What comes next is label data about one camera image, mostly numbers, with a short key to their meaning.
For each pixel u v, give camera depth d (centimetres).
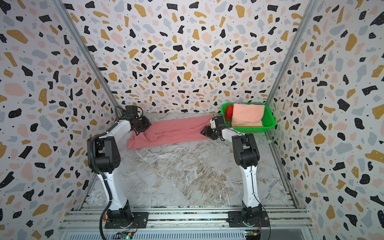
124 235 70
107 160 56
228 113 109
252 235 72
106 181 58
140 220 73
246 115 105
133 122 77
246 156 60
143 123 92
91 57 88
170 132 110
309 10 72
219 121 89
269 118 111
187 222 75
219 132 84
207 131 97
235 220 73
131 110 82
